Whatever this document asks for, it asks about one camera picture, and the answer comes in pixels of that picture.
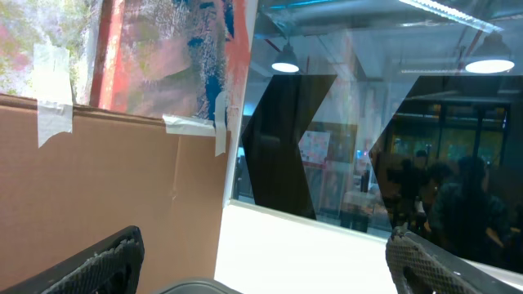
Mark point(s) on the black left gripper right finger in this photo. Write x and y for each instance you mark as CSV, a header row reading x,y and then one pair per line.
x,y
417,266

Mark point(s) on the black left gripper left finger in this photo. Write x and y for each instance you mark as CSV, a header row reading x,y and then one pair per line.
x,y
111,266

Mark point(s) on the painted canvas panel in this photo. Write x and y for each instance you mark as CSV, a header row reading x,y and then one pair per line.
x,y
140,57

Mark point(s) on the left pendant lamp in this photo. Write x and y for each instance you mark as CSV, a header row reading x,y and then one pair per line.
x,y
286,60

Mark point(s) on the glass window pane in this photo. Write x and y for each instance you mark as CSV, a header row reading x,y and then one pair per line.
x,y
382,126

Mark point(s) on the pendant lamp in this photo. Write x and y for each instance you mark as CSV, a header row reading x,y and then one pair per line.
x,y
491,57
286,60

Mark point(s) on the brown cardboard sheet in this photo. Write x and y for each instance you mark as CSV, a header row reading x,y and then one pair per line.
x,y
111,171

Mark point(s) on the white tape strip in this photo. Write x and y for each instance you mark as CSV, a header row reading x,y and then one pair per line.
x,y
52,89
178,125

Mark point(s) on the white tape strip left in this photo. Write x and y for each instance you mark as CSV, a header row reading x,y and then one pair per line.
x,y
52,89

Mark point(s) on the right pendant lamp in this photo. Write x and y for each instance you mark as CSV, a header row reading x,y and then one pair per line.
x,y
491,57

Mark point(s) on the grey plastic mesh basket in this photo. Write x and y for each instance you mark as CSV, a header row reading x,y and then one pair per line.
x,y
198,286

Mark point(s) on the white tape strip right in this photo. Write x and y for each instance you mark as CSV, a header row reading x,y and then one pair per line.
x,y
178,125

